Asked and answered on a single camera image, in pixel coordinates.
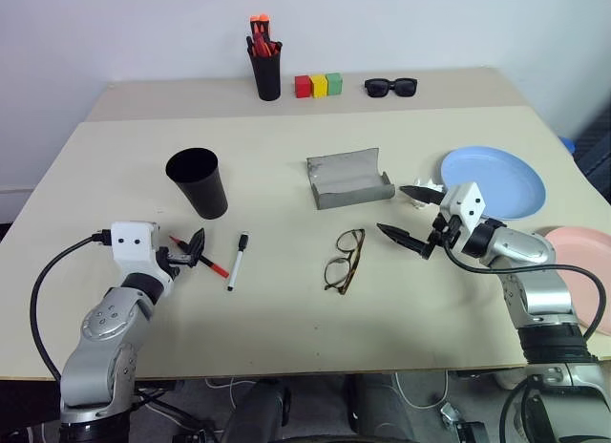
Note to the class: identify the red pens bundle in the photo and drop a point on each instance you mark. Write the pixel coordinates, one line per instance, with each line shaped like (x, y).
(263, 48)

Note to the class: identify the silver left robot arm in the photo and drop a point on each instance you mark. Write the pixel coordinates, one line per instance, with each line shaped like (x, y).
(102, 319)

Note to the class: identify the orange capped marker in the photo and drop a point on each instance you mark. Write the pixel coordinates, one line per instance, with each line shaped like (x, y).
(255, 23)
(266, 24)

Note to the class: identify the white marker with black cap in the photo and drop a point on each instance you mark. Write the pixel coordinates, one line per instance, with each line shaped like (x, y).
(236, 266)

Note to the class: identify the grey glasses case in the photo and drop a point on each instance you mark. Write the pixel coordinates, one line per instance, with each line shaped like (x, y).
(346, 180)

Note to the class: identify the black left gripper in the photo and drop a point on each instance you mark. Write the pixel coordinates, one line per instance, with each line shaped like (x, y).
(169, 264)

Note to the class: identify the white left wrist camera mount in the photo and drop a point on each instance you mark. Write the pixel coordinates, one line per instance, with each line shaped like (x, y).
(131, 245)

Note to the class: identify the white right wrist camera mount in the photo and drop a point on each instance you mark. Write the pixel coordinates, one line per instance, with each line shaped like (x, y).
(465, 204)

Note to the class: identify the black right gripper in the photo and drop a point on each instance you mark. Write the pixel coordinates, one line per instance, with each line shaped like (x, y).
(443, 233)

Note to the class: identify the green wooden block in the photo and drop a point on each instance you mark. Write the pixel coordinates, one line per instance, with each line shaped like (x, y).
(334, 83)

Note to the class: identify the metal clamp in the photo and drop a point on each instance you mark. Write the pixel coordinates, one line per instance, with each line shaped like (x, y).
(460, 421)

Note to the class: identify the crumpled white paper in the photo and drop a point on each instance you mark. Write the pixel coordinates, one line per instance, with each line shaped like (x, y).
(422, 181)

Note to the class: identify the red pen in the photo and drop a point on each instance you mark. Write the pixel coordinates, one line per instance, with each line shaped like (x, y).
(217, 268)

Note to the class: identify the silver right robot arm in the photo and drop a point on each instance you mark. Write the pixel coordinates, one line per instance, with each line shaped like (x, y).
(541, 290)

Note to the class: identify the tortoiseshell eyeglasses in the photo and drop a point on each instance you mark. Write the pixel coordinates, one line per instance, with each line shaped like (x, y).
(355, 242)

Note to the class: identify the light blue plate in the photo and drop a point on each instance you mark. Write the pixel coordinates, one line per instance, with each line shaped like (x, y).
(501, 180)

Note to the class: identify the pink plate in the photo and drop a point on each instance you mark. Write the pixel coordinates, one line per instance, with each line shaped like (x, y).
(584, 257)

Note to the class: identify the small blue object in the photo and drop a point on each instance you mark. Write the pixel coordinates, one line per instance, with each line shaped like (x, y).
(569, 144)

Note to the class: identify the dark grey rounded shape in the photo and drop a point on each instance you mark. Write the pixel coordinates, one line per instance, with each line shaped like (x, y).
(258, 412)
(377, 405)

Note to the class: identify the yellow wooden block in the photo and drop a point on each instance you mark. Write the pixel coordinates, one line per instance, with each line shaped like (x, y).
(319, 86)

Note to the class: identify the black sunglasses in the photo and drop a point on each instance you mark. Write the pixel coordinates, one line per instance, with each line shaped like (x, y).
(379, 87)

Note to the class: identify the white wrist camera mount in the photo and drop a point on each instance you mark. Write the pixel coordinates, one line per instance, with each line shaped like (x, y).
(465, 204)
(131, 245)

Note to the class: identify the empty black plastic cup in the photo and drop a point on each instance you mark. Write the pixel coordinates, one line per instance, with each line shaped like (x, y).
(200, 185)

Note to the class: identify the black pen holder cup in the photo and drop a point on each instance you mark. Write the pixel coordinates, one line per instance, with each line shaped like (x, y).
(268, 78)

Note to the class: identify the black woven panel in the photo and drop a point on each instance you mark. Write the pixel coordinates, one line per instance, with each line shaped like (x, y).
(596, 147)

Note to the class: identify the red wooden block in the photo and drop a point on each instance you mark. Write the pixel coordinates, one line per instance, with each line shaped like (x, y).
(302, 87)

